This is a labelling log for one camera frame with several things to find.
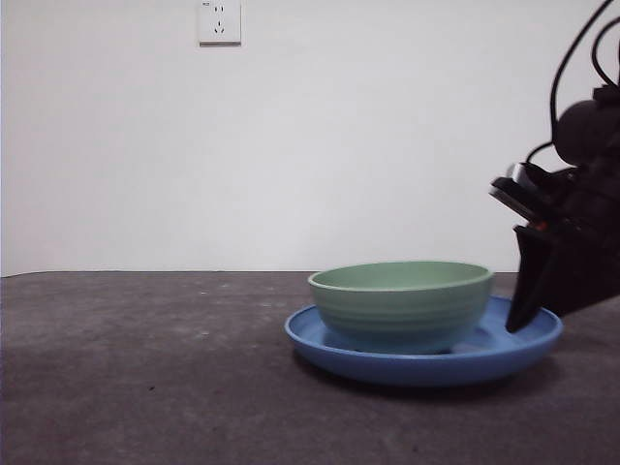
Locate short black cable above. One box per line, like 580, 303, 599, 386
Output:
591, 12, 620, 86

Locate white wall socket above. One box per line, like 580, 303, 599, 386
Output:
198, 0, 243, 48

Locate blue round plate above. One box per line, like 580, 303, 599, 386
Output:
284, 294, 566, 388

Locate green ribbed bowl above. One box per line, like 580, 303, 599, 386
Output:
307, 261, 495, 355

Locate long black cable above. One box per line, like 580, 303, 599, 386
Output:
548, 0, 616, 144

